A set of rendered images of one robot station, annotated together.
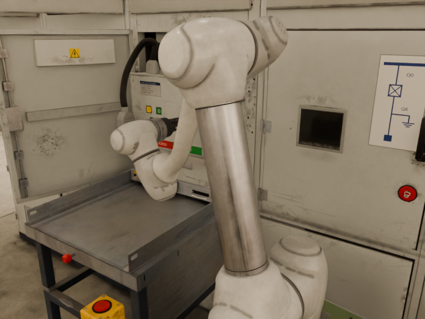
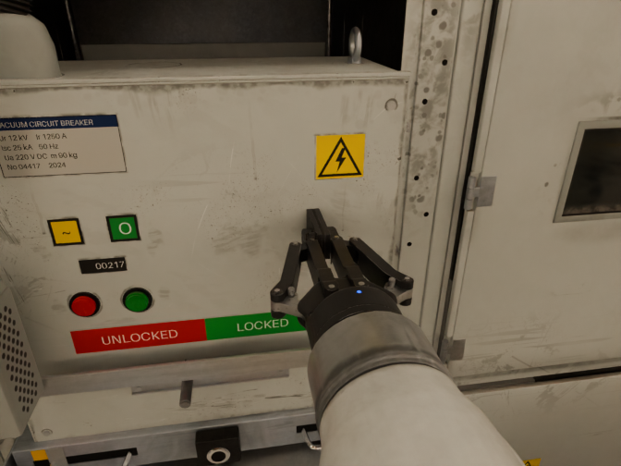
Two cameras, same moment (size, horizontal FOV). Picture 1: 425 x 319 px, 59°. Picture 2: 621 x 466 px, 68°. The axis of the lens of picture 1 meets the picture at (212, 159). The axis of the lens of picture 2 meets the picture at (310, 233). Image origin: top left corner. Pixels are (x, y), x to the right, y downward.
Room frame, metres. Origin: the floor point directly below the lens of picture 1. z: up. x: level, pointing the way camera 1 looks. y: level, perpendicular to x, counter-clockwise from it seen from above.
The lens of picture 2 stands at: (1.20, 0.40, 1.46)
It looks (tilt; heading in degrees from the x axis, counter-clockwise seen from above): 26 degrees down; 317
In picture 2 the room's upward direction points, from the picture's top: straight up
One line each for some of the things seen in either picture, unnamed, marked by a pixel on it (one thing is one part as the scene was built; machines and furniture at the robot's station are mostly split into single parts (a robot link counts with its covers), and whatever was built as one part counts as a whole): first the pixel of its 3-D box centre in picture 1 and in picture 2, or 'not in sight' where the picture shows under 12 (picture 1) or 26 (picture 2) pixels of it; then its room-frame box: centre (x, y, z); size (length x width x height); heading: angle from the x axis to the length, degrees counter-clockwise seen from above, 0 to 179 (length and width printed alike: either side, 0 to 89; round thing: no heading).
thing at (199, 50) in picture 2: not in sight; (211, 84); (2.24, -0.23, 1.28); 0.58 x 0.02 x 0.19; 56
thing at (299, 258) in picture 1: (295, 276); not in sight; (0.87, -0.22, 0.94); 0.18 x 0.16 x 0.22; 139
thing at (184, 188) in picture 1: (176, 183); (219, 426); (1.64, 0.17, 0.90); 0.54 x 0.05 x 0.06; 56
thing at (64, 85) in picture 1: (75, 112); not in sight; (1.76, 0.64, 1.21); 0.63 x 0.07 x 0.74; 128
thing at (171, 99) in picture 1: (171, 131); (200, 288); (1.63, 0.18, 1.15); 0.48 x 0.01 x 0.48; 56
